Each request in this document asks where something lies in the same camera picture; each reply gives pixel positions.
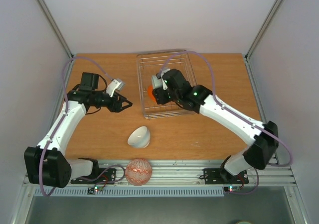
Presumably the orange white ceramic bowl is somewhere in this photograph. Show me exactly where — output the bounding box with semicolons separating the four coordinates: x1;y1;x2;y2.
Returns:
147;85;156;102

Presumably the chrome wire dish rack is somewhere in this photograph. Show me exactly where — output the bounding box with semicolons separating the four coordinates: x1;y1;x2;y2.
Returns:
137;49;197;119

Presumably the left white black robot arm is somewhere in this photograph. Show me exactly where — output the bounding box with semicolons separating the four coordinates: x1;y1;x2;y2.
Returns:
24;72;133;188

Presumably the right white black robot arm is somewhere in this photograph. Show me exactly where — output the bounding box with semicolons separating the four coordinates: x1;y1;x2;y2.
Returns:
151;69;279;183

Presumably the plain white bottom bowl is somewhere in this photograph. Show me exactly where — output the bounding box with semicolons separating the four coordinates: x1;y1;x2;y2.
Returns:
128;126;151;149

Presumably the red patterned ceramic bowl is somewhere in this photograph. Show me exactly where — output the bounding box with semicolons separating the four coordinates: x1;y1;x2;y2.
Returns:
125;158;152;186

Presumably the left small circuit board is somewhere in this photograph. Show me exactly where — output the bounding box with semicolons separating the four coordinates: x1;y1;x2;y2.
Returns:
87;187;103;195

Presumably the small circuit board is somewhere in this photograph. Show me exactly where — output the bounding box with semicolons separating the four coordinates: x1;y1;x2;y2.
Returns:
87;187;103;195
224;186;242;193

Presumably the right small circuit board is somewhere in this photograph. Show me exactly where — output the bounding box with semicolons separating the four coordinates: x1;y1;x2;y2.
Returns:
224;186;242;193

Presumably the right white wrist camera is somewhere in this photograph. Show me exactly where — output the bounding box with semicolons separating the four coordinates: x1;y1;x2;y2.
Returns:
151;69;169;90

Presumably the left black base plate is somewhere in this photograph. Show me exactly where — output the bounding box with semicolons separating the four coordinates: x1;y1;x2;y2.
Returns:
70;168;117;185

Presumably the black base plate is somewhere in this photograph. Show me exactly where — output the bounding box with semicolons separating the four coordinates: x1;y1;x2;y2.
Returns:
201;168;249;185
70;168;117;185

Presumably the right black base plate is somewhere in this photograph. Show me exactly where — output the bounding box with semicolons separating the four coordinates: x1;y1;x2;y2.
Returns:
201;168;249;185

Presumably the grey slotted cable duct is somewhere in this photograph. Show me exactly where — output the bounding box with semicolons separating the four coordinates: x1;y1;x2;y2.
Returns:
33;187;225;198

